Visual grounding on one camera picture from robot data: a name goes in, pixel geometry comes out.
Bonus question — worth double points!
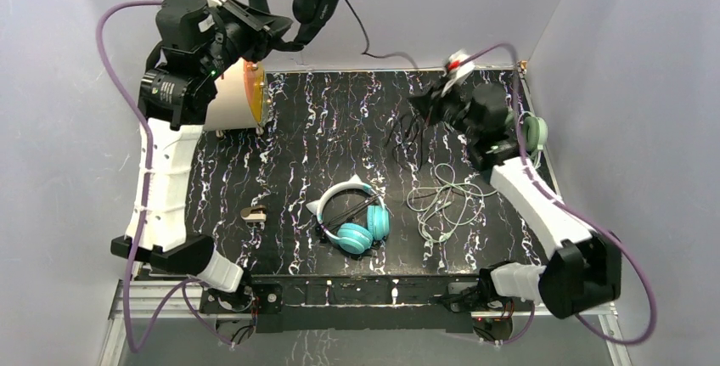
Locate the small tan white clip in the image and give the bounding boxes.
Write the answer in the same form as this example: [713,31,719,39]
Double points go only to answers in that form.
[240,205,267,223]

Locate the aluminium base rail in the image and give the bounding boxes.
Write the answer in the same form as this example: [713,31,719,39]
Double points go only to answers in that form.
[101,276,631,365]

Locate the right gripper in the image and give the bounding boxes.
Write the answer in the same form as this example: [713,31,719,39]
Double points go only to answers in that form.
[406,75,481,142]

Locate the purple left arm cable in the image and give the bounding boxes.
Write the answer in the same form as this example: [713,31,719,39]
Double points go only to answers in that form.
[95,0,238,353]

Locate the green headphone cable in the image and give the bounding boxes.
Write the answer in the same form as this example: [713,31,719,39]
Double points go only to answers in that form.
[406,149,543,245]

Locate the cream cylindrical drum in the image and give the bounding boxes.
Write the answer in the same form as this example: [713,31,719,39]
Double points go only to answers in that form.
[204,60,272,135]

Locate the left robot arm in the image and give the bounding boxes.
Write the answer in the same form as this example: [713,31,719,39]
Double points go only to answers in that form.
[110,0,292,312]

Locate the teal cat-ear headphones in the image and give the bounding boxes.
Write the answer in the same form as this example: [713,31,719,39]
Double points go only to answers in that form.
[306,174,391,256]

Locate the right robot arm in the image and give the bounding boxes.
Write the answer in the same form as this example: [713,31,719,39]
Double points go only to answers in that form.
[409,84,622,318]

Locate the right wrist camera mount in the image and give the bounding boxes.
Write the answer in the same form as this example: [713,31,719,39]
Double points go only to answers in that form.
[441,49,475,97]

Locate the green headphones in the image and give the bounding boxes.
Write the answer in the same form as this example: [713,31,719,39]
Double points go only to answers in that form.
[504,108,548,159]

